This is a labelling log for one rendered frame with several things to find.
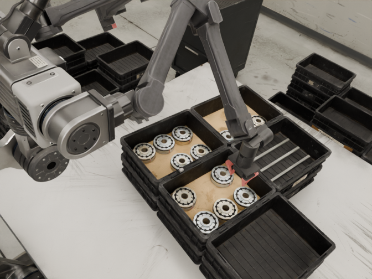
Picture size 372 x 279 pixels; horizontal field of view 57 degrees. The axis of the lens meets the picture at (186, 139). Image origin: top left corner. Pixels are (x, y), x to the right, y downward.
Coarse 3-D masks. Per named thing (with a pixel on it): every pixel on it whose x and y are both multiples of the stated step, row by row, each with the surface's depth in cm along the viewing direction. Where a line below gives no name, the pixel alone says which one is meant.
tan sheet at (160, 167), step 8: (152, 144) 166; (176, 144) 168; (192, 144) 169; (176, 152) 165; (184, 152) 165; (160, 160) 160; (168, 160) 161; (152, 168) 156; (160, 168) 157; (168, 168) 157; (160, 176) 154
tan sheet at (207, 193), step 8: (208, 176) 157; (192, 184) 153; (200, 184) 153; (208, 184) 154; (232, 184) 155; (240, 184) 156; (200, 192) 150; (208, 192) 151; (216, 192) 151; (224, 192) 152; (232, 192) 152; (200, 200) 147; (208, 200) 148; (200, 208) 144; (208, 208) 145; (192, 216) 141
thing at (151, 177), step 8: (184, 112) 171; (192, 112) 171; (160, 120) 164; (200, 120) 167; (144, 128) 159; (208, 128) 164; (128, 136) 155; (216, 136) 161; (224, 144) 158; (128, 152) 150; (136, 160) 146; (200, 160) 150; (144, 168) 143; (184, 168) 145; (152, 176) 141; (168, 176) 142
